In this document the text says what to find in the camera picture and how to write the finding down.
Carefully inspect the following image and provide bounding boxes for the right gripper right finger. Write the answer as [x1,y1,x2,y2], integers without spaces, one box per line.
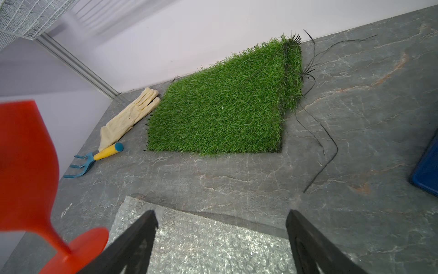
[286,210,366,274]

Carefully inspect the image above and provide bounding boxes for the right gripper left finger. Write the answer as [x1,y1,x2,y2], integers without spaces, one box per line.
[79,210,159,274]

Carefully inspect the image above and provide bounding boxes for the clear bubble wrap sheet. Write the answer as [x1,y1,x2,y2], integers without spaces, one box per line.
[108,196,296,274]

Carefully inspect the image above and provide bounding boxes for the red plastic wine glass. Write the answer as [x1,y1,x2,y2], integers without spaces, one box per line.
[1,100,109,274]

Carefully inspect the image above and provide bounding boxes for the blue tape dispenser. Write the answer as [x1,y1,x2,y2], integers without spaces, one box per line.
[409,131,438,197]

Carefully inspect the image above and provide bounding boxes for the teal yellow garden rake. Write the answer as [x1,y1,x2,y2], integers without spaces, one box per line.
[63,142,124,179]

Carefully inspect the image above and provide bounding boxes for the beige work glove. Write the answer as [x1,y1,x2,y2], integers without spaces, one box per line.
[98,87,161,152]

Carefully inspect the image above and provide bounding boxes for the green artificial grass mat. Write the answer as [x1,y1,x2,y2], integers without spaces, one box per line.
[147,35,303,155]

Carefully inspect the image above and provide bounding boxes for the loose black thread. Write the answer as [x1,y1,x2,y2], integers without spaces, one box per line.
[292,29,379,193]

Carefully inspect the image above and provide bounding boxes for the white wire wall shelf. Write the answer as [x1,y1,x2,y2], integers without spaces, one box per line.
[1,0,76,50]

